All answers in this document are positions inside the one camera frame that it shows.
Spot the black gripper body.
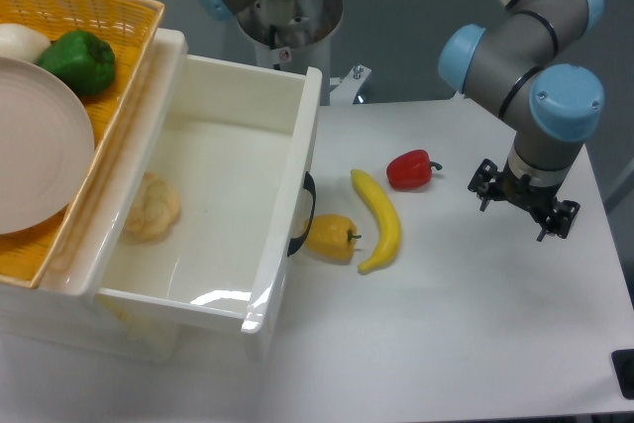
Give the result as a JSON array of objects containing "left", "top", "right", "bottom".
[{"left": 501, "top": 164, "right": 562, "bottom": 219}]

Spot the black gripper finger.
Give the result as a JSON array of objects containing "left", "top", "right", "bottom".
[
  {"left": 468, "top": 159, "right": 501, "bottom": 212},
  {"left": 534, "top": 198, "right": 581, "bottom": 242}
]

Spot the white drawer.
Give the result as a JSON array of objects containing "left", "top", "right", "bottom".
[{"left": 98, "top": 55, "right": 322, "bottom": 361}]

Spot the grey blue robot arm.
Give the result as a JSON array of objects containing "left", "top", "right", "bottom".
[{"left": 198, "top": 0, "right": 604, "bottom": 238}]

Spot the white drawer cabinet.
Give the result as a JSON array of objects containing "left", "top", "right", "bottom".
[{"left": 1, "top": 29, "right": 188, "bottom": 362}]

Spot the red bell pepper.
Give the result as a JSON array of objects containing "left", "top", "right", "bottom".
[{"left": 386, "top": 150, "right": 443, "bottom": 190}]

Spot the yellow banana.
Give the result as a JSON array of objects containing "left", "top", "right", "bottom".
[{"left": 350, "top": 169, "right": 402, "bottom": 274}]

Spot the black object at table edge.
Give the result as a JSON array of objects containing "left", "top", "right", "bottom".
[{"left": 611, "top": 349, "right": 634, "bottom": 400}]

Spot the yellow bell pepper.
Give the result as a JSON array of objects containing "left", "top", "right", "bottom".
[{"left": 304, "top": 214, "right": 362, "bottom": 263}]

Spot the bread roll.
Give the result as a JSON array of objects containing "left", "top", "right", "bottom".
[{"left": 123, "top": 172, "right": 180, "bottom": 241}]

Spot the yellow woven basket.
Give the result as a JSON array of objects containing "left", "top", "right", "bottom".
[{"left": 1, "top": 0, "right": 164, "bottom": 289}]

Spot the green bell pepper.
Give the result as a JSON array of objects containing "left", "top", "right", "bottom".
[{"left": 36, "top": 30, "right": 116, "bottom": 96}]

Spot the pink plate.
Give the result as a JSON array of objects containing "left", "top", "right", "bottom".
[{"left": 1, "top": 57, "right": 94, "bottom": 234}]

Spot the white round vegetable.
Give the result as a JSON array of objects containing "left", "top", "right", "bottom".
[{"left": 1, "top": 23, "right": 51, "bottom": 63}]

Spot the black top drawer handle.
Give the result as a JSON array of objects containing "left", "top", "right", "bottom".
[{"left": 286, "top": 170, "right": 318, "bottom": 258}]

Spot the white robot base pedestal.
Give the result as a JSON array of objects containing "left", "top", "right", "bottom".
[{"left": 237, "top": 0, "right": 371, "bottom": 106}]

